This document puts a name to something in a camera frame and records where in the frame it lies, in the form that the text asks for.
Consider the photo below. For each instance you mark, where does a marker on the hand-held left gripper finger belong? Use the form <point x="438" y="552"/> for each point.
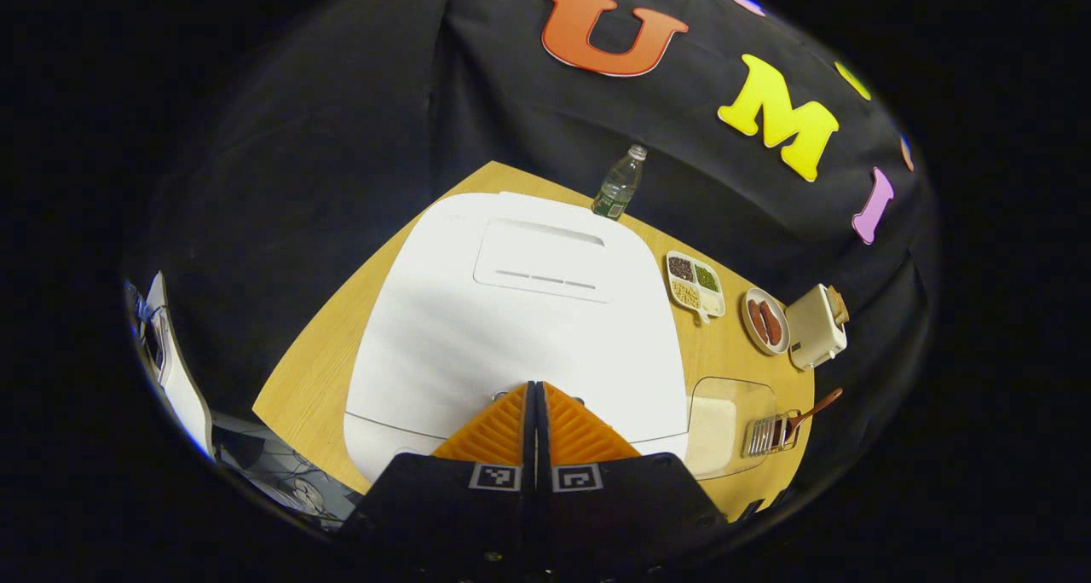
<point x="542" y="447"/>
<point x="530" y="447"/>

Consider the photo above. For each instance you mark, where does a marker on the white rice cooker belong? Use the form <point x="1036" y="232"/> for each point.
<point x="511" y="344"/>

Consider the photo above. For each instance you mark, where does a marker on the brown wooden spoon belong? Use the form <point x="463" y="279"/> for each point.
<point x="818" y="406"/>

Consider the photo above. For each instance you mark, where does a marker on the clear rice container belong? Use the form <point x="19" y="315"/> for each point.
<point x="759" y="395"/>

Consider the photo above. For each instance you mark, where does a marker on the white divided grain dish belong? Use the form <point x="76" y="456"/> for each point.
<point x="695" y="289"/>

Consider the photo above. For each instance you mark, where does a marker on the brown meat piece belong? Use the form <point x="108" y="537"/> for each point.
<point x="756" y="323"/>
<point x="771" y="323"/>

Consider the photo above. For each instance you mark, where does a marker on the white round plate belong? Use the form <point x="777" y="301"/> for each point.
<point x="763" y="294"/>

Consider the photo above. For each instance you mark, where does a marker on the clear plastic water bottle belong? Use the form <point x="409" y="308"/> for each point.
<point x="618" y="187"/>

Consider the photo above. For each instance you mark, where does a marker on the cream toaster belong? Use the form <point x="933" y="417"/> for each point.
<point x="814" y="331"/>

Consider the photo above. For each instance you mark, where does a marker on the toast slice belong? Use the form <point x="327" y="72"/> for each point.
<point x="835" y="306"/>

